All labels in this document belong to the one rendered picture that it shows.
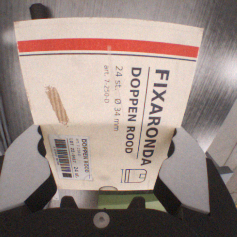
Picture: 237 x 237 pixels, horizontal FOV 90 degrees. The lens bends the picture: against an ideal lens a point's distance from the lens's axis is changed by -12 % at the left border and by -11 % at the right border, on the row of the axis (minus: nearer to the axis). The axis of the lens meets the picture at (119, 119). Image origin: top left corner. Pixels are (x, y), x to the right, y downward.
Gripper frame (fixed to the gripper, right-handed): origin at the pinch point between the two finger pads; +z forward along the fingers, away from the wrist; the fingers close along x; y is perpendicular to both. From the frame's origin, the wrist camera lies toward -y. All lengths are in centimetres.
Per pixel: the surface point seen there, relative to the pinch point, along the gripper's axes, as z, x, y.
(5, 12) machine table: 18.3, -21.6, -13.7
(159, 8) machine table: 18.3, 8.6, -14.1
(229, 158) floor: 99, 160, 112
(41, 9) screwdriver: 16.0, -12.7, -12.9
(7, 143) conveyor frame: 16.7, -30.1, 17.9
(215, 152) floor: 99, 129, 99
